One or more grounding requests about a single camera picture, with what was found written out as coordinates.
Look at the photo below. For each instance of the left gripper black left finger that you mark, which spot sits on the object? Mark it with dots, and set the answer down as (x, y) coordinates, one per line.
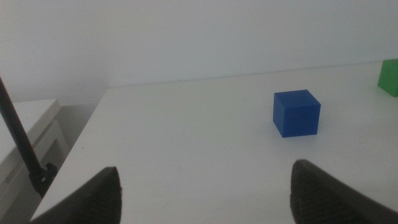
(96, 199)

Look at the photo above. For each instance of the green cube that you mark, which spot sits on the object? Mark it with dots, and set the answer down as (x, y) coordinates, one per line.
(389, 76)

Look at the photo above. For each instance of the white side cabinet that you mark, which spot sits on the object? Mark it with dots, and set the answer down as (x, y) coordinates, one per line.
(31, 113)

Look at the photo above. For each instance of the black pole with clamp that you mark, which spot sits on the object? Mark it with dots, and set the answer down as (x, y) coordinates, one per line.
(18, 137)

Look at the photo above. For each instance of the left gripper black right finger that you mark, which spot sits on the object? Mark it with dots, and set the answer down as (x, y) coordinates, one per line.
(317, 199)

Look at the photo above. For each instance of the blue cube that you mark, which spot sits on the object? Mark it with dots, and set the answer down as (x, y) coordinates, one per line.
(298, 116)

